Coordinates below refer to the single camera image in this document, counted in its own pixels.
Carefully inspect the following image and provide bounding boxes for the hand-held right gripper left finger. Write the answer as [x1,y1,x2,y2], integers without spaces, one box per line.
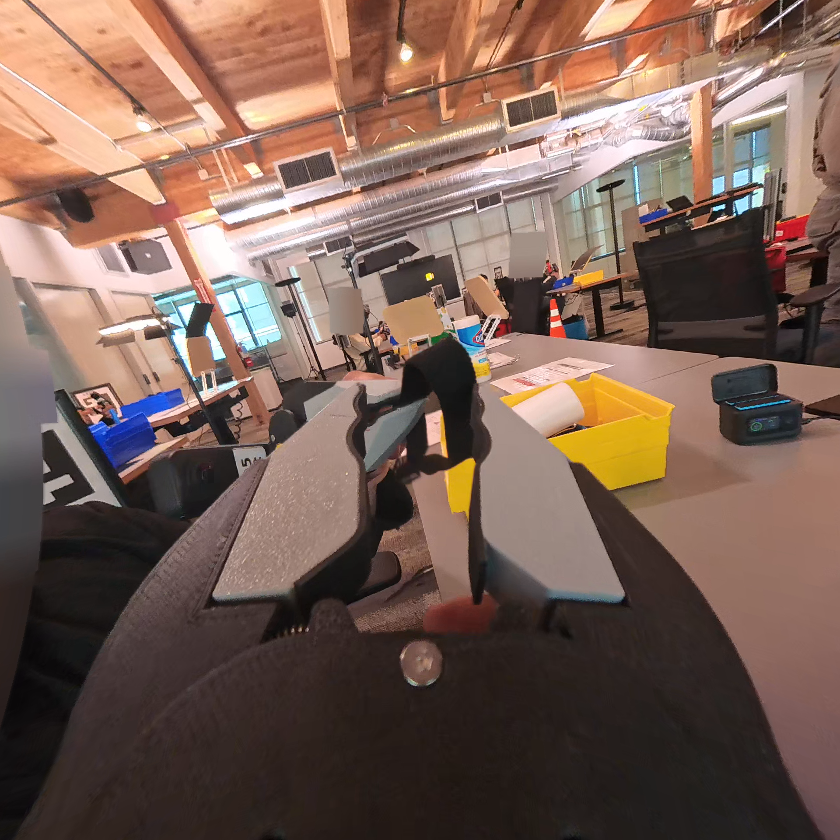
[211,384,368,602]

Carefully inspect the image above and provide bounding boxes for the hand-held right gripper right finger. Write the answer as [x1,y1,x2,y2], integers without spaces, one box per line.
[467,387,626,634]

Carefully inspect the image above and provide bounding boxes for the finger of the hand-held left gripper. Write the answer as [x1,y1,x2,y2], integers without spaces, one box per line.
[304,377,404,421]
[363,400,429,473]

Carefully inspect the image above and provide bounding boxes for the black curved band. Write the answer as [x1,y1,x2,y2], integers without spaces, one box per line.
[399,338,492,484]

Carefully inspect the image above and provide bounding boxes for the yellow plastic bin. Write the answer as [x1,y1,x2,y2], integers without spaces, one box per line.
[441,373,677,515]

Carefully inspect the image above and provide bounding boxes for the person's left forearm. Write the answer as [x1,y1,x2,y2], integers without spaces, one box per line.
[371,466,416,532]

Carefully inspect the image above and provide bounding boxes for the black light stand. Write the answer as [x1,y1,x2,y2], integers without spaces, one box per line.
[274,277,327,383]

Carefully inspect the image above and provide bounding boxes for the blue crate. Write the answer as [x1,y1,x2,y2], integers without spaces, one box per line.
[87,388,186,468]

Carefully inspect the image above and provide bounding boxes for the large tan board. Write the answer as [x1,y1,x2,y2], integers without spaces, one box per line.
[382,297,445,343]

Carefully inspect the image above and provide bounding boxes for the white plastic bottle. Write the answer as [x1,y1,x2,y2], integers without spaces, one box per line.
[510,381,586,438]

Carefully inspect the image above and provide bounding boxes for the black white marker board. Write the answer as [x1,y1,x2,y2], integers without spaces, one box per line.
[41,388,127,508]

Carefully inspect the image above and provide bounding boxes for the wipes canister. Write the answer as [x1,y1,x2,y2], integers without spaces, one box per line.
[453,315,493,385]

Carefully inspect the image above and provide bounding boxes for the printed paper sheet red marks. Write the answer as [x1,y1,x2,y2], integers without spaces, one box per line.
[490,357,616,396]

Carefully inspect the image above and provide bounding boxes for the black studio softbox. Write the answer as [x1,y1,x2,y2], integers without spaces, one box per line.
[356,240,421,277]

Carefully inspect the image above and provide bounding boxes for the person's torso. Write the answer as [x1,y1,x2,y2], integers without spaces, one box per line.
[0,502,193,788]

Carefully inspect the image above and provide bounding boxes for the tilted tan board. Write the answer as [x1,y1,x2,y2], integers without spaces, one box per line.
[464,276,510,321]

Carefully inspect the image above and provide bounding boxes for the black ceiling speaker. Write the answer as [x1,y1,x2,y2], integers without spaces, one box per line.
[120,239,173,276]

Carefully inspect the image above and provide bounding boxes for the black charger case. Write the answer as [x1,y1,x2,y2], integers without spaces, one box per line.
[710,363,805,447]

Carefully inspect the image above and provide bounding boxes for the black office chair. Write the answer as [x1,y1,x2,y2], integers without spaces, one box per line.
[632,208,790,362]

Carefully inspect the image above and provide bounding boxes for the wooden standing desk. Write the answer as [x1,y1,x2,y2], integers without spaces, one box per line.
[638,184,766,232]

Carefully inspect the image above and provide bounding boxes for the red crate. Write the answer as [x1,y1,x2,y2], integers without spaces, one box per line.
[763,215,813,294]

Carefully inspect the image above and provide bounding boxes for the wooden post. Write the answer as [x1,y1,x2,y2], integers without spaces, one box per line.
[689,84,716,206]
[153,203,271,426]

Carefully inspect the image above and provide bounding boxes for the black wall monitor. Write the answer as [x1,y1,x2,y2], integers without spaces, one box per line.
[381,254,462,307]

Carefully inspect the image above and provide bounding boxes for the silver ventilation duct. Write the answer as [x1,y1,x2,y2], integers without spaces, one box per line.
[209,82,697,265]

